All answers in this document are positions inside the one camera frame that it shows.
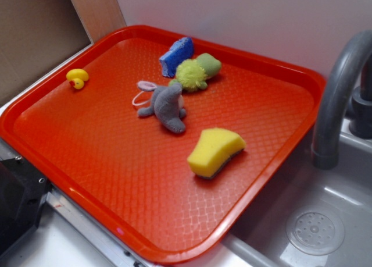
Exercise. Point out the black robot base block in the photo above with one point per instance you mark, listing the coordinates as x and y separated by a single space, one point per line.
23 194

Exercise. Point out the yellow sponge with grey pad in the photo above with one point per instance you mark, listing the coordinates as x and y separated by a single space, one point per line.
215 147

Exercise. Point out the blue sponge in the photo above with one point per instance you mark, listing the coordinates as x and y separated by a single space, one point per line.
181 50

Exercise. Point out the red plastic tray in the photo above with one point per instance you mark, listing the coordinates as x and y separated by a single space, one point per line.
130 173

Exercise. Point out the grey plush bunny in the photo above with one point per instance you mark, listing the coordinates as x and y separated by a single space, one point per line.
166 103

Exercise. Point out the green plush toy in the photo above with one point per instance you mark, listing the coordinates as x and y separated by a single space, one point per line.
193 74

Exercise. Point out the yellow rubber duck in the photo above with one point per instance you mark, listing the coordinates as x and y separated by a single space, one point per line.
77 78

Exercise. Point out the light wooden board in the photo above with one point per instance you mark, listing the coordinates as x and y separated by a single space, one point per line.
99 17

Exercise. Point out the grey plastic sink basin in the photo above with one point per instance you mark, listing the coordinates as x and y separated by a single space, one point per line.
259 235

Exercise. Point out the round sink drain cover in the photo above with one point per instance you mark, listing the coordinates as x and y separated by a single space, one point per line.
315 230

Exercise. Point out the dark grey faucet knob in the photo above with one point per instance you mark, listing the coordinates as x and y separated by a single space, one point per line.
360 125

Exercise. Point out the brown cardboard panel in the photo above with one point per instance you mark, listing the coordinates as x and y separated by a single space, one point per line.
36 37

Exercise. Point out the grey toy faucet spout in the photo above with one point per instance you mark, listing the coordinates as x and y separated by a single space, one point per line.
336 100

